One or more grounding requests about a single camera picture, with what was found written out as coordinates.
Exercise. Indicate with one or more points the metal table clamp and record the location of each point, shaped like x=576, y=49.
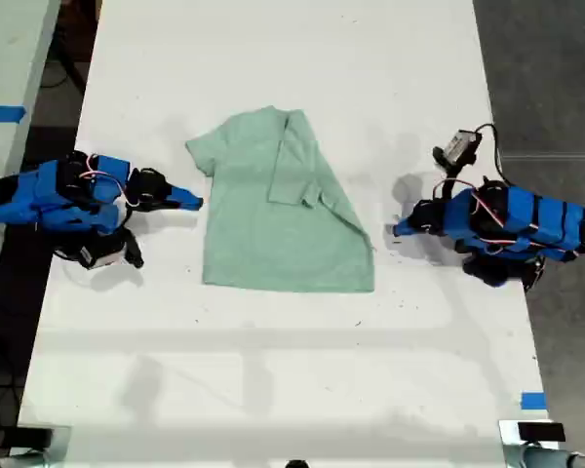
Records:
x=58, y=439
x=509, y=434

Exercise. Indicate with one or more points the white side table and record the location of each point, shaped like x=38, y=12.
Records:
x=5, y=49

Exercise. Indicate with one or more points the grey metal tube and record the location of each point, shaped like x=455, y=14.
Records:
x=19, y=460
x=556, y=458

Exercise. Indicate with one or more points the short blue tape strip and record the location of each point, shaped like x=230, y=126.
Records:
x=534, y=401

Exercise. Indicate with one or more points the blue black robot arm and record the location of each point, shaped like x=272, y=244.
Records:
x=49, y=197
x=541, y=219

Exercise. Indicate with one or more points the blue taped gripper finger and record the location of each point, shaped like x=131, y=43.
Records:
x=407, y=224
x=408, y=232
x=185, y=193
x=180, y=205

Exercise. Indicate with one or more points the small black round object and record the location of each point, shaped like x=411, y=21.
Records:
x=297, y=464

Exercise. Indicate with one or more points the pale green T-shirt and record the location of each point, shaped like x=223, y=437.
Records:
x=283, y=244

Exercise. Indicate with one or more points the long blue tape strip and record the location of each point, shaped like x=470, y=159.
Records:
x=2, y=113

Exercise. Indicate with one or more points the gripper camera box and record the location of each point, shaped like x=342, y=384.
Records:
x=102, y=254
x=460, y=145

